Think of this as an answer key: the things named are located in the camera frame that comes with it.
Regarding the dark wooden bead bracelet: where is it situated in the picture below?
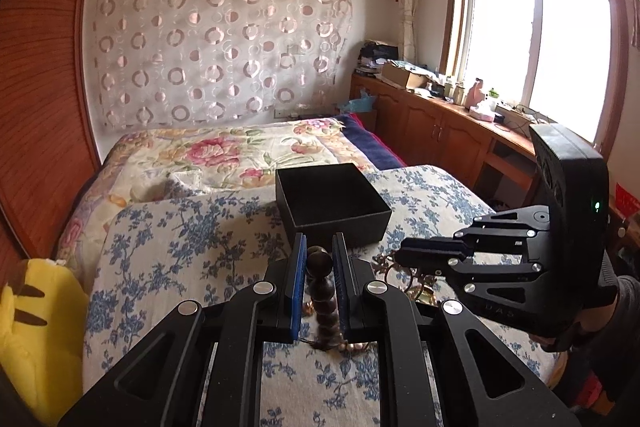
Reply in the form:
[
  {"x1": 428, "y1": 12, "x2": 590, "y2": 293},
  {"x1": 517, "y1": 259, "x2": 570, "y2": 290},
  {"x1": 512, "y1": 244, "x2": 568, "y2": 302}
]
[{"x1": 302, "y1": 245, "x2": 346, "y2": 351}]

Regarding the gold ornate jewelry piece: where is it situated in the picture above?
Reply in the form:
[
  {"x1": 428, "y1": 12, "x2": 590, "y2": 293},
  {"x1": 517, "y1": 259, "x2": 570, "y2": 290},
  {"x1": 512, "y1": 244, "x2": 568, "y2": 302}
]
[{"x1": 371, "y1": 254, "x2": 454, "y2": 306}]

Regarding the black square storage box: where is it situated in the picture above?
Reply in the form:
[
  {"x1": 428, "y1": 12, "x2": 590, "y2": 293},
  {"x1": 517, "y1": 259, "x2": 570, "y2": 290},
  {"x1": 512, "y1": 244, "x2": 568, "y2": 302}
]
[{"x1": 276, "y1": 164, "x2": 392, "y2": 249}]

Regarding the long wooden cabinet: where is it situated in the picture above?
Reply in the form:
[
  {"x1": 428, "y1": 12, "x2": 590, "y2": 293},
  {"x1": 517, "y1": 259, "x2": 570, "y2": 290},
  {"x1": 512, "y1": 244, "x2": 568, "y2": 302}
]
[{"x1": 350, "y1": 75, "x2": 544, "y2": 208}]

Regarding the navy blue red blanket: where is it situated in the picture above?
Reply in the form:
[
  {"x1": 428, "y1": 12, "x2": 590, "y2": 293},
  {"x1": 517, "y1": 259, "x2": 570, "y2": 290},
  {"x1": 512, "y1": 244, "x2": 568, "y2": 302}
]
[{"x1": 336, "y1": 114, "x2": 406, "y2": 170}]

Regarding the blue floral white bedsheet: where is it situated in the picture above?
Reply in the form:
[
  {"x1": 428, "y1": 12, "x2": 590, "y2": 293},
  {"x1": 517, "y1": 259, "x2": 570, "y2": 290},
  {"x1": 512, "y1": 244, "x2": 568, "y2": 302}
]
[{"x1": 81, "y1": 163, "x2": 561, "y2": 427}]

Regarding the pink figurine on cabinet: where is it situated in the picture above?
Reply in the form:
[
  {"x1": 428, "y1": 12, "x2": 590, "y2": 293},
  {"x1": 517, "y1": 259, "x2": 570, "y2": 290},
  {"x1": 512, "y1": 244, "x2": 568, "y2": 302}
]
[{"x1": 464, "y1": 78, "x2": 486, "y2": 110}]

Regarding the teal plastic bag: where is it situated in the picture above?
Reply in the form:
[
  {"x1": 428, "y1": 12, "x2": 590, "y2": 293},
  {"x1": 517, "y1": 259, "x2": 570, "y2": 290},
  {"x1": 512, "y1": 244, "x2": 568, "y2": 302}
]
[{"x1": 337, "y1": 89, "x2": 378, "y2": 114}]

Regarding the cardboard box on cabinet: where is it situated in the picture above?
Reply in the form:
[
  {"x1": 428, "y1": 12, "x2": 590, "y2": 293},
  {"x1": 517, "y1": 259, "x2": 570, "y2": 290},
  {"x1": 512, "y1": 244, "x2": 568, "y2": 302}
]
[{"x1": 381, "y1": 61, "x2": 427, "y2": 89}]

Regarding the pink floral quilt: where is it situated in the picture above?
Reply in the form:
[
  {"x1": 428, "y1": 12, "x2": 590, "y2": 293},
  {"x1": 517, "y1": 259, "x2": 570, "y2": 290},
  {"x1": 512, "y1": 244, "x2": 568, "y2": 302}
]
[{"x1": 54, "y1": 116, "x2": 381, "y2": 268}]

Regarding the wooden framed window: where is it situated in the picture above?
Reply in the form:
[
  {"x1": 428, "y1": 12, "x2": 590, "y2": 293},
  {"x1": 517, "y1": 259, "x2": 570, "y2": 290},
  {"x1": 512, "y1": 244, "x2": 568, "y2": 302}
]
[{"x1": 440, "y1": 0, "x2": 629, "y2": 157}]

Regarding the yellow plush toy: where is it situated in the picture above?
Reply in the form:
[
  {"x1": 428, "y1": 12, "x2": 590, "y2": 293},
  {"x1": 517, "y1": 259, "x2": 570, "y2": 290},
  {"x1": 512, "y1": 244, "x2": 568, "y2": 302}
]
[{"x1": 1, "y1": 259, "x2": 88, "y2": 426}]

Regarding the pink circle patterned curtain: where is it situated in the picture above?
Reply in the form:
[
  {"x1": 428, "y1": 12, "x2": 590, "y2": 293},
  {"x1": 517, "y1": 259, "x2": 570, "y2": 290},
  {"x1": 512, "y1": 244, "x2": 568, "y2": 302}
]
[{"x1": 86, "y1": 0, "x2": 352, "y2": 131}]

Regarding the wooden headboard panel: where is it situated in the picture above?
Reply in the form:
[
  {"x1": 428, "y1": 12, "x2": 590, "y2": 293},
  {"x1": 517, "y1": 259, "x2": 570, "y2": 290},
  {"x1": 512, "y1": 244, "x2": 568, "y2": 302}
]
[{"x1": 1, "y1": 0, "x2": 100, "y2": 258}]

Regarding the pearl bead necklace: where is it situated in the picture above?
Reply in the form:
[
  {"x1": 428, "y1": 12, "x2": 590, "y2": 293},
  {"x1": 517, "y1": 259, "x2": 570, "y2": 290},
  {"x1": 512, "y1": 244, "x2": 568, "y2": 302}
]
[{"x1": 299, "y1": 300, "x2": 377, "y2": 356}]

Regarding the black camera box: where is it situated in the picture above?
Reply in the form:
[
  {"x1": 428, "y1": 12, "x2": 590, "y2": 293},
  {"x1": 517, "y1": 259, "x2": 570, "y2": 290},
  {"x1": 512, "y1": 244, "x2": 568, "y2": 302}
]
[{"x1": 529, "y1": 124, "x2": 608, "y2": 287}]

